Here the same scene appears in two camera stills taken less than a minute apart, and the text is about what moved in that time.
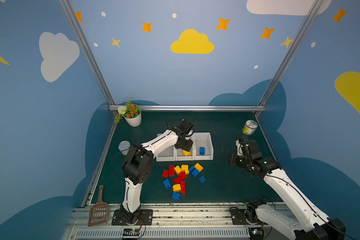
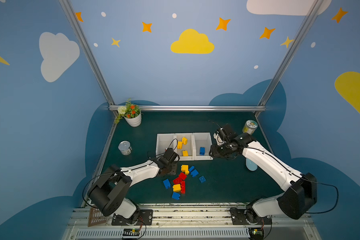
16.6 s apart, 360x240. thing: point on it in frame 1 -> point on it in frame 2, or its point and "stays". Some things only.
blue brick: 202,150 stays
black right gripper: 237,160 -> 217,150
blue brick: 167,183 stays
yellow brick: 184,168 stays
